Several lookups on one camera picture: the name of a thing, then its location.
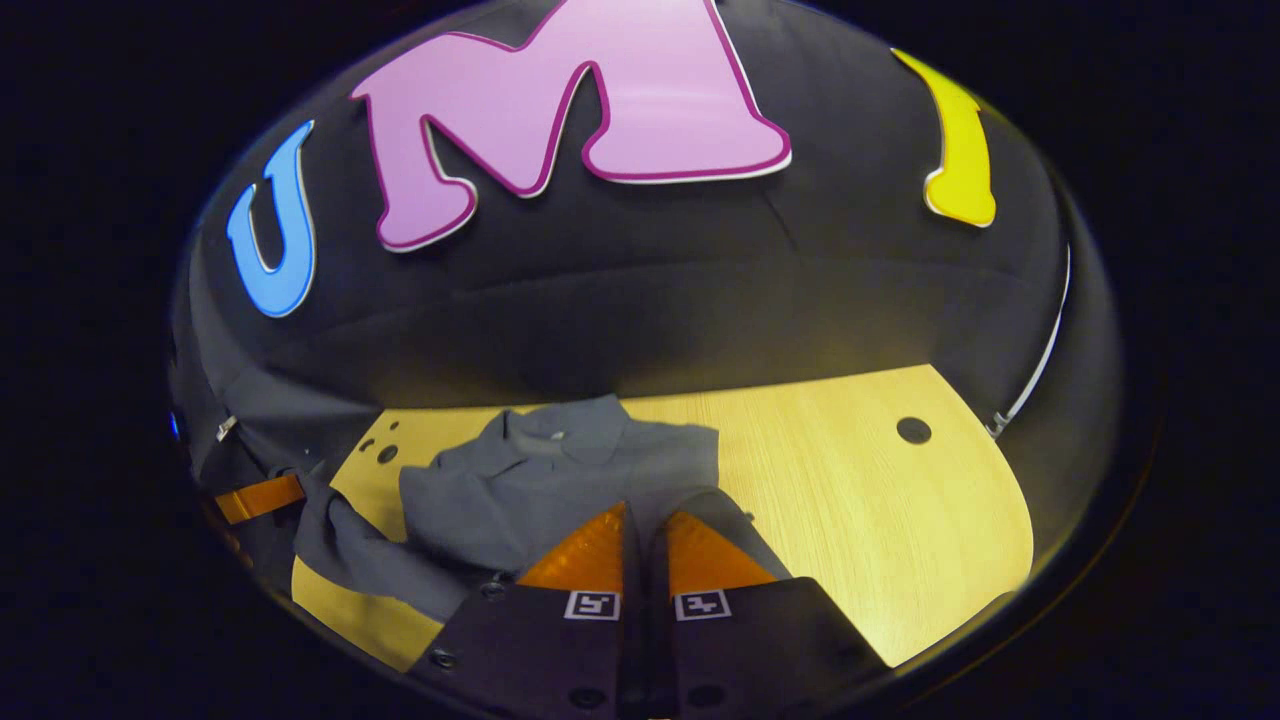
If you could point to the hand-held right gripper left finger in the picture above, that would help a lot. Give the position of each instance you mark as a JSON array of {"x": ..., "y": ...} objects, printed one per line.
[{"x": 632, "y": 630}]

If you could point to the thin white strip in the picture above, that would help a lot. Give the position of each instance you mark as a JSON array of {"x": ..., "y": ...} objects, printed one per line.
[{"x": 1045, "y": 360}]

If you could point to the grey long-sleeved shirt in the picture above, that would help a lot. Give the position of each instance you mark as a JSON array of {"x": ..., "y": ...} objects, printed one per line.
[{"x": 520, "y": 490}]

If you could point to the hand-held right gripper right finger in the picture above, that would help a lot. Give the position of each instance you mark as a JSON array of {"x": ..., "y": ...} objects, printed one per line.
[{"x": 662, "y": 630}]

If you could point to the small metal clip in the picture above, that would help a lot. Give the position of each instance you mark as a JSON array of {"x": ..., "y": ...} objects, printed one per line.
[{"x": 226, "y": 428}]

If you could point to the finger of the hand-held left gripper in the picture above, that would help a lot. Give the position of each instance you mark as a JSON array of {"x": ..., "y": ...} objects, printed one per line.
[{"x": 260, "y": 498}]

